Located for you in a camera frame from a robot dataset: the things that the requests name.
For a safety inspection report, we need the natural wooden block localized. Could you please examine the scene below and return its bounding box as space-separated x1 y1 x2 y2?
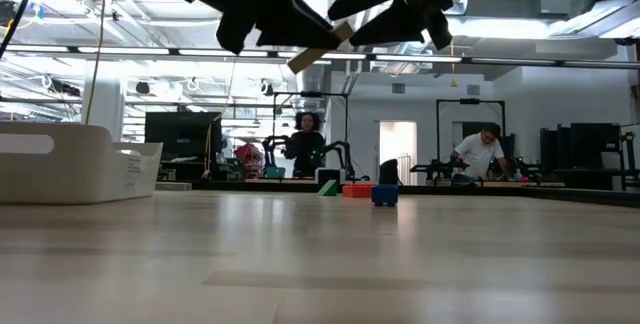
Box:
153 181 194 193
287 20 355 75

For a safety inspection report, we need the blue toy brick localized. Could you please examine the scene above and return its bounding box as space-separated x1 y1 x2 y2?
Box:
371 184 400 208

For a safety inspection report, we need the person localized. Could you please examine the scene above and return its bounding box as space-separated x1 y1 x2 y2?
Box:
283 110 327 179
452 122 512 181

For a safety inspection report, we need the overhead beam with lights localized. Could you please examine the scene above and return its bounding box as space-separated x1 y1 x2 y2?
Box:
0 43 640 71

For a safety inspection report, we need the black background robot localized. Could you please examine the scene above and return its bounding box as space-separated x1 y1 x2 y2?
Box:
408 155 471 186
319 138 372 183

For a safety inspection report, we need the red object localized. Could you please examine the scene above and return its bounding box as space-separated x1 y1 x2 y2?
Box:
233 142 265 179

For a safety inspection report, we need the black office chair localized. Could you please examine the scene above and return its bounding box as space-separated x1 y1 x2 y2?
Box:
378 158 400 186

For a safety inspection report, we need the green wedge block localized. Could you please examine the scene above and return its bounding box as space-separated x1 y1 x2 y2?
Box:
316 179 339 198

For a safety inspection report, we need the orange toy brick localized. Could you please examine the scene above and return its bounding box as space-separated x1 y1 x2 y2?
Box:
341 183 377 199

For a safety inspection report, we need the black cabinet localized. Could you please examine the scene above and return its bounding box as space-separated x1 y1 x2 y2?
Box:
538 122 622 171

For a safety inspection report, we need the white plastic bin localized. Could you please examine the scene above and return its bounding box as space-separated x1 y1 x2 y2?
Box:
0 122 164 206

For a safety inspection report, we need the black gantry frame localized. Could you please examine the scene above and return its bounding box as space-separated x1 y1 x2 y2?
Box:
435 98 507 165
271 91 350 165

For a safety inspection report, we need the yellow hanging cord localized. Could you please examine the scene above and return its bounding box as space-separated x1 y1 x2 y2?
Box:
448 38 457 89
83 0 109 126

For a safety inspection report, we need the black aluminium table frame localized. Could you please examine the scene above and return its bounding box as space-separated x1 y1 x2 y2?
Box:
189 177 640 210

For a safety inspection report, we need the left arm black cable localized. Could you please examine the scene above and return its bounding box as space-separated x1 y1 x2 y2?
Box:
0 0 42 60

